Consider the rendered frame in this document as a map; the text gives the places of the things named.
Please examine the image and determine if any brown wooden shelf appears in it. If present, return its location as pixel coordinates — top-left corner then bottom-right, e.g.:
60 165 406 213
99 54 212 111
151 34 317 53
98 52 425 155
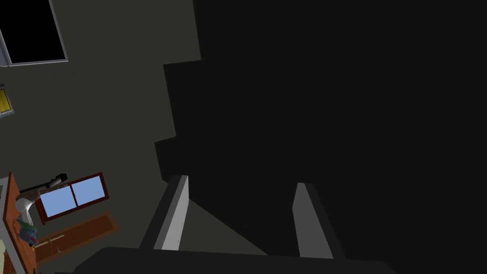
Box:
33 212 119 265

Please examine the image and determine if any yellow framed picture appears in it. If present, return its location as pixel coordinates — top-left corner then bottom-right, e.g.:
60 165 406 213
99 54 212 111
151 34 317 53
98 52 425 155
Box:
0 84 15 118

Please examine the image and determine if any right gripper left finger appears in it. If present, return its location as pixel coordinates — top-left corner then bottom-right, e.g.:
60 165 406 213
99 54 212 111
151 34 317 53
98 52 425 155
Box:
138 175 190 252

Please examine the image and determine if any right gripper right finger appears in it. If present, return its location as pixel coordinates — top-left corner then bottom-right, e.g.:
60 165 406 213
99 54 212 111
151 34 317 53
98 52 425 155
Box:
292 182 347 260

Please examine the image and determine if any orange wooden table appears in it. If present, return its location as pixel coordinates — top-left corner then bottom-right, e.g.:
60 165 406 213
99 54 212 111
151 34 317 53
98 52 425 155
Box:
0 172 68 274

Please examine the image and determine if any red framed window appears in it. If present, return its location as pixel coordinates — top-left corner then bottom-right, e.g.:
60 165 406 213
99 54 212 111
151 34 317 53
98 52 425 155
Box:
35 172 110 225

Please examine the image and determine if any black framed window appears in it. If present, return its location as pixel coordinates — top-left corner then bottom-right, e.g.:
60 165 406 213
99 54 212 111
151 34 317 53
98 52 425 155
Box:
0 0 69 68

